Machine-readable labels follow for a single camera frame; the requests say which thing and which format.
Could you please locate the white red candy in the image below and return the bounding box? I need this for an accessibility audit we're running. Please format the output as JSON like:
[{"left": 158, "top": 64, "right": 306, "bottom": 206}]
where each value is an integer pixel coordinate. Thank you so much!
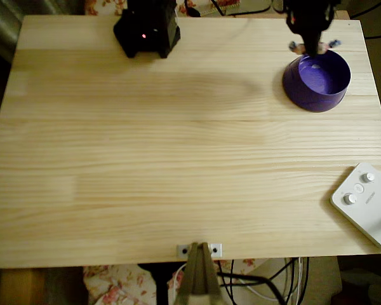
[{"left": 288, "top": 39, "right": 341, "bottom": 55}]

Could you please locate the purple plastic bowl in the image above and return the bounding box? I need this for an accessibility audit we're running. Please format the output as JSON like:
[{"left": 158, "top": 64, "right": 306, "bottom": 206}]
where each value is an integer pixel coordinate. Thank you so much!
[{"left": 281, "top": 49, "right": 352, "bottom": 113}]

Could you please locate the white control device with knobs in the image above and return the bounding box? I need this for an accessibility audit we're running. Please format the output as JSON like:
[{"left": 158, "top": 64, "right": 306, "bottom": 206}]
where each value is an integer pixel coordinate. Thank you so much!
[{"left": 329, "top": 161, "right": 381, "bottom": 255}]

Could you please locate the floral pattern fabric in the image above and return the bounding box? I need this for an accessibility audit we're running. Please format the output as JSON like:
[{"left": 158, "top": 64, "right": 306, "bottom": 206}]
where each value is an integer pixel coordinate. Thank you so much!
[
  {"left": 84, "top": 0, "right": 210, "bottom": 17},
  {"left": 82, "top": 257, "right": 267, "bottom": 305}
]

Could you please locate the beige table clamp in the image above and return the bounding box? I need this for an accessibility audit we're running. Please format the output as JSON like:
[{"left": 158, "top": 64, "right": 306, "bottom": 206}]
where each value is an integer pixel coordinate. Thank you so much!
[{"left": 173, "top": 241, "right": 225, "bottom": 305}]

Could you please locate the black stand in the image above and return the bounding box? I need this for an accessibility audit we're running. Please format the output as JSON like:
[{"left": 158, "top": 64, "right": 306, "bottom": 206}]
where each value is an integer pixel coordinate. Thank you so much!
[{"left": 137, "top": 262, "right": 178, "bottom": 305}]

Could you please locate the grey sheer curtain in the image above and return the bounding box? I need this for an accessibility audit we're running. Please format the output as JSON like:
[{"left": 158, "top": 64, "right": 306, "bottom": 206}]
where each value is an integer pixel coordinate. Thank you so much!
[{"left": 0, "top": 0, "right": 63, "bottom": 64}]

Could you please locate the black cable with connector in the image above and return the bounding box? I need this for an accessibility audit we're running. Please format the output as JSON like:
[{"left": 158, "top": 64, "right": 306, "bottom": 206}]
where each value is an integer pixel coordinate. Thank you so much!
[{"left": 183, "top": 0, "right": 202, "bottom": 18}]

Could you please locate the white cable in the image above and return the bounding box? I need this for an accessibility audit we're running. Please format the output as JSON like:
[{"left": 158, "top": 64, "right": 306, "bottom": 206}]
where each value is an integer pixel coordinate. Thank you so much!
[{"left": 237, "top": 257, "right": 304, "bottom": 302}]

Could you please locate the thick black cable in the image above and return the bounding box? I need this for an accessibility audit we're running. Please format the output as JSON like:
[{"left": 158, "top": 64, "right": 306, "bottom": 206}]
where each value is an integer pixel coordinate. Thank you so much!
[{"left": 216, "top": 271, "right": 286, "bottom": 305}]

